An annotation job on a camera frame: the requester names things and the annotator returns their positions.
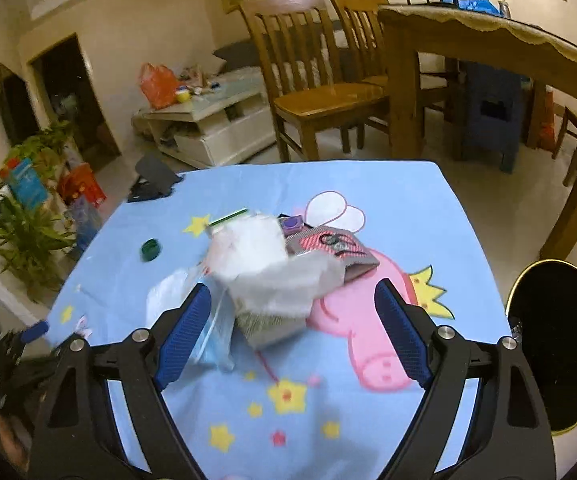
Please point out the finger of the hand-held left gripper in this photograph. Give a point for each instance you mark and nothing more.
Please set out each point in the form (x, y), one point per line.
(36, 331)

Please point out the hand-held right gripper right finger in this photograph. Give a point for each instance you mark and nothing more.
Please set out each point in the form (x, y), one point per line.
(401, 335)

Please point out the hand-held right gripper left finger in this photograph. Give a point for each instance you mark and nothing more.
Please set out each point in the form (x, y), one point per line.
(183, 335)

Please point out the clear plastic bag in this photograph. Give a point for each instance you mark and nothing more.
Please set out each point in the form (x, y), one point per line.
(166, 290)

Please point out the grey cardboard box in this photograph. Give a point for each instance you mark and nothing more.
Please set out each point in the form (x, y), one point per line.
(268, 332)

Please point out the green bottle cap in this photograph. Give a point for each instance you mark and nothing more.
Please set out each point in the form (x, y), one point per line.
(150, 251)

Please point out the white tissue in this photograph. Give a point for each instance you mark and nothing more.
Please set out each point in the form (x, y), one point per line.
(253, 255)

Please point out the pink patterned packet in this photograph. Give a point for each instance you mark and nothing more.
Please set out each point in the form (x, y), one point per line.
(328, 247)

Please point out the green-edged clear wrapper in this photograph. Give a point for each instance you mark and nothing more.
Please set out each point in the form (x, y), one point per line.
(228, 218)

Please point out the black round bin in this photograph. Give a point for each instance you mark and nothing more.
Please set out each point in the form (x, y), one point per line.
(553, 340)

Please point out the small purple box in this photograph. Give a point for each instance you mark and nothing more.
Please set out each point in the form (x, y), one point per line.
(292, 224)

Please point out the long-leaved green plant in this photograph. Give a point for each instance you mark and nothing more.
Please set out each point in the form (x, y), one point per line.
(23, 240)

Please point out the plastic water bottle pack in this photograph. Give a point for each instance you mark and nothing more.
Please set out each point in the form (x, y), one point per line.
(86, 220)

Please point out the blue cartoon printed tablecloth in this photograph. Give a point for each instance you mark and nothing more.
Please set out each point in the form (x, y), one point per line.
(393, 200)

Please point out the blue card box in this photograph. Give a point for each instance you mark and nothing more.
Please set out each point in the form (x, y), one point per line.
(27, 182)

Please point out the red box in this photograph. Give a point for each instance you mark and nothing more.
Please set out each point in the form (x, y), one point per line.
(81, 185)

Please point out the black phone stand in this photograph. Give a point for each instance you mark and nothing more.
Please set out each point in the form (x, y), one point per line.
(156, 175)

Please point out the round-leaved green plant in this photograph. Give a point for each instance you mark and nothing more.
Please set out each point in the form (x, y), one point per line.
(48, 140)

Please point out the white coffee table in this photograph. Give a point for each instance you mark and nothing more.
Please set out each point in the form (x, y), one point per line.
(208, 145)

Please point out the blue plastic stool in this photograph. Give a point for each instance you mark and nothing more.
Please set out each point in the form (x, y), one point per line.
(493, 130)

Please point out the black television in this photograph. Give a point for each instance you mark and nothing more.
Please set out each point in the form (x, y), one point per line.
(16, 105)

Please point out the yellow cup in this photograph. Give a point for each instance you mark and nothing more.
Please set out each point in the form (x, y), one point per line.
(183, 95)

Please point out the orange plastic bag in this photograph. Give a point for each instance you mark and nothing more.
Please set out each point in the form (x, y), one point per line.
(161, 87)

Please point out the wooden dining chair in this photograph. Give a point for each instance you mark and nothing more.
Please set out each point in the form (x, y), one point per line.
(575, 125)
(358, 25)
(318, 100)

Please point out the wooden dining table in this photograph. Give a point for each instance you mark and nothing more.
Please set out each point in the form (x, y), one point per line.
(403, 85)

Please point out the orange bag under table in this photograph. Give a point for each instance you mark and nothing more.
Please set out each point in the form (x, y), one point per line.
(543, 125)

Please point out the grey sofa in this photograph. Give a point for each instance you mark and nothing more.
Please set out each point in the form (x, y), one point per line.
(241, 55)

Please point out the beige lace table cover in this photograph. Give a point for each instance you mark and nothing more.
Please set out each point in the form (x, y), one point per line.
(518, 25)

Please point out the blue plastic bag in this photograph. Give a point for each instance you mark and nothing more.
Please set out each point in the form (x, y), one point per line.
(473, 5)

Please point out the metal bottle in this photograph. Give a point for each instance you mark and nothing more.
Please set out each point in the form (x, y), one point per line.
(504, 8)

